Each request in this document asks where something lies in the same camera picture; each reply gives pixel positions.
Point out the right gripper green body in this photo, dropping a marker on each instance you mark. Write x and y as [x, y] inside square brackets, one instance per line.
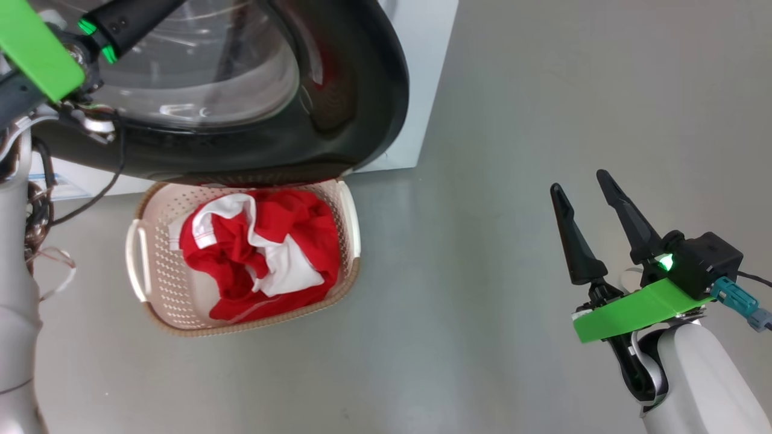
[645, 310]

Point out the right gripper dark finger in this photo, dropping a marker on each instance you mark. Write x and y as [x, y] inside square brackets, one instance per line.
[630, 226]
[579, 253]

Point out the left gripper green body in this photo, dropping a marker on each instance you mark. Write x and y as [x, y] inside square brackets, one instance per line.
[36, 48]

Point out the black washing machine door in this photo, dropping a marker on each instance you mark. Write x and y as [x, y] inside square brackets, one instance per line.
[338, 132]

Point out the red and white garment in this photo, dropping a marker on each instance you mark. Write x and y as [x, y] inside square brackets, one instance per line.
[289, 223]

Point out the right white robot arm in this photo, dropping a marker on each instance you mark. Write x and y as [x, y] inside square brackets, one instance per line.
[711, 386]

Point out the white front-load washing machine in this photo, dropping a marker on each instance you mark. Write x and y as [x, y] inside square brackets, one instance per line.
[434, 60]

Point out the cream perforated basket brown rim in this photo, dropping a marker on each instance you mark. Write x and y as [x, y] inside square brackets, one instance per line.
[160, 283]

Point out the blue energy label sticker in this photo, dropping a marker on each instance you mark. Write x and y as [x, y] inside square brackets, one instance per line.
[60, 188]

